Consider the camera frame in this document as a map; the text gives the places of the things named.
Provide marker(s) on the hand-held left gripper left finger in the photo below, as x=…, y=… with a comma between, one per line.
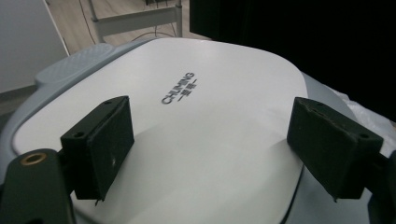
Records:
x=106, y=149

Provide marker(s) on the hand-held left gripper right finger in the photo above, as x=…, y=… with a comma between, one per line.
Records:
x=330, y=146

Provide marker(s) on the black curtain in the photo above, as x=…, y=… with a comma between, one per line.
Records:
x=295, y=40

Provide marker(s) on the white panel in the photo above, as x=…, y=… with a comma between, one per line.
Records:
x=25, y=40

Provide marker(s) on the white desk frame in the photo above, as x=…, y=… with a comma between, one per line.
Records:
x=137, y=18

